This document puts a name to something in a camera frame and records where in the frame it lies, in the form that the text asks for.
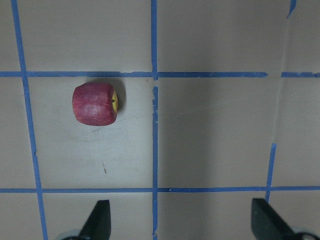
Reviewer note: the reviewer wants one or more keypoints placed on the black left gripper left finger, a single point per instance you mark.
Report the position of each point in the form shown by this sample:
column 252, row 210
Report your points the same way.
column 98, row 224

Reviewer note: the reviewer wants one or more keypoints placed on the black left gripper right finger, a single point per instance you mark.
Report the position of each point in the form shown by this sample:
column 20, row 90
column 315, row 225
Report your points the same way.
column 266, row 224

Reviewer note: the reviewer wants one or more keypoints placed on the red apple yellow top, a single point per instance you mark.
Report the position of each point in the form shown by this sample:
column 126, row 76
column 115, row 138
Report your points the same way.
column 95, row 104

